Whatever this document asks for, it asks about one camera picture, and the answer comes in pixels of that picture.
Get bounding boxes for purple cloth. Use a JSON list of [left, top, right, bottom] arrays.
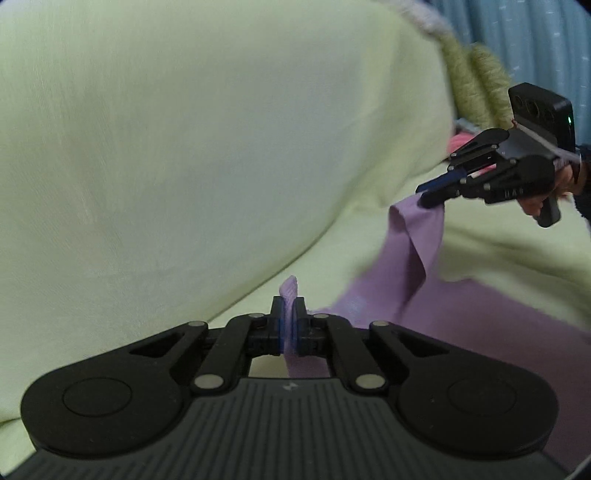
[[279, 190, 591, 464]]

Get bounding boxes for green pillow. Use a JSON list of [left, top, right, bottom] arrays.
[[438, 33, 514, 131]]

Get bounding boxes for pink folded cloth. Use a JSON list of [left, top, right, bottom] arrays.
[[449, 132, 496, 178]]

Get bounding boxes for white pillow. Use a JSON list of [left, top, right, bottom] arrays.
[[390, 0, 462, 37]]

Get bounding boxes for blue curtain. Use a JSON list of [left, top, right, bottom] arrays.
[[441, 0, 591, 149]]

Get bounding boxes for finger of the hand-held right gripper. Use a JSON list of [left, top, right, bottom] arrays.
[[418, 158, 519, 207], [416, 128, 509, 193]]

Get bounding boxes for person's right forearm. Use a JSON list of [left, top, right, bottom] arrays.
[[574, 144, 591, 227]]

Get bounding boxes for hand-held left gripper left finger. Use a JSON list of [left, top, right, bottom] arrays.
[[130, 296, 284, 396]]

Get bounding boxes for person's right hand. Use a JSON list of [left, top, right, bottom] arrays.
[[518, 161, 579, 217]]

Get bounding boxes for light green bed sheet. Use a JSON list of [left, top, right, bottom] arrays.
[[0, 0, 591, 468]]

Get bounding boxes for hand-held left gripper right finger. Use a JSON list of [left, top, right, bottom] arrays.
[[294, 296, 452, 396]]

